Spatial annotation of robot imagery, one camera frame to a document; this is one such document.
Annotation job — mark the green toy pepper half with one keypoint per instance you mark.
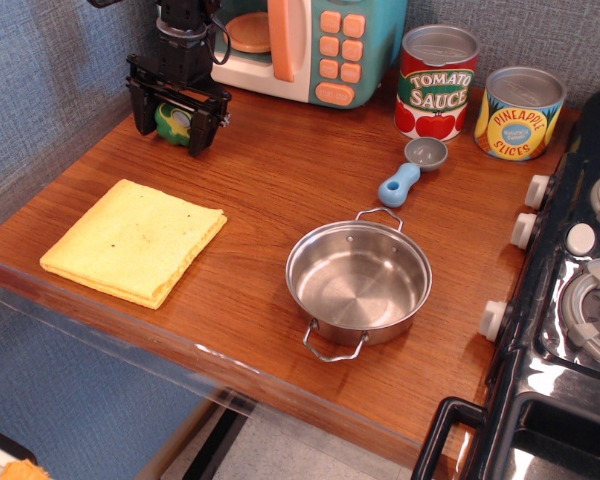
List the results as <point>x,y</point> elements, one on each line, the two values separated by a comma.
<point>173,124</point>

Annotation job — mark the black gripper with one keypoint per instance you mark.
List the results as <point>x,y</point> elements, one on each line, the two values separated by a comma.
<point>180,74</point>

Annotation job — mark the tomato sauce can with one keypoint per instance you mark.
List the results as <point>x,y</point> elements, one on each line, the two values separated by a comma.
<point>436,75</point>

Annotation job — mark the pineapple slices can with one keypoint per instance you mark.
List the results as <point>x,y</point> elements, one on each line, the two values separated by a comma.
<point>519,111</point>

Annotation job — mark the white stove knob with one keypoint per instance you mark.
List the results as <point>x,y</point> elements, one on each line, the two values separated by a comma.
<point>491,319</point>
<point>522,230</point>
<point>536,191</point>

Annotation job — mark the white stove knob middle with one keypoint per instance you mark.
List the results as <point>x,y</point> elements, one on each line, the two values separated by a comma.
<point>522,230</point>

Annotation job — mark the white stove knob top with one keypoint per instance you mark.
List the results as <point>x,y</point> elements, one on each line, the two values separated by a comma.
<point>536,191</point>

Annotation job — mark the teal toy microwave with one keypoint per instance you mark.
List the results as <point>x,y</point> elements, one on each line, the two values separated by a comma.
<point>328,53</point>

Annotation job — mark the small steel pan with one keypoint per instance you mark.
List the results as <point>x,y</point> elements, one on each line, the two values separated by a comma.
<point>360,282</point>

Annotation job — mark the white stove knob bottom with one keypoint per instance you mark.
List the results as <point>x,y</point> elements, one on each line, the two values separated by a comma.
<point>491,319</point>

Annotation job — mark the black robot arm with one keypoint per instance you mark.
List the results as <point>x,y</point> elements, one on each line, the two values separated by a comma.
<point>190,15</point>

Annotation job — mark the orange object bottom left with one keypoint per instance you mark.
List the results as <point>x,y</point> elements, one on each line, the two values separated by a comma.
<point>24,470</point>

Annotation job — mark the folded yellow cloth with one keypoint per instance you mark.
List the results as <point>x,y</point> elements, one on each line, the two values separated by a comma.
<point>134,243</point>

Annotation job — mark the black toy stove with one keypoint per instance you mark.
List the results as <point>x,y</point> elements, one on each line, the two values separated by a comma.
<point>541,418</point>

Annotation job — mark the white round stove button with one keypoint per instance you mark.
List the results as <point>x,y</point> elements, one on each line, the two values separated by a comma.
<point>580,239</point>

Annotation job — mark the blue grey measuring spoon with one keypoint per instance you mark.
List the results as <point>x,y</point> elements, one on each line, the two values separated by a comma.
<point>422,155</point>

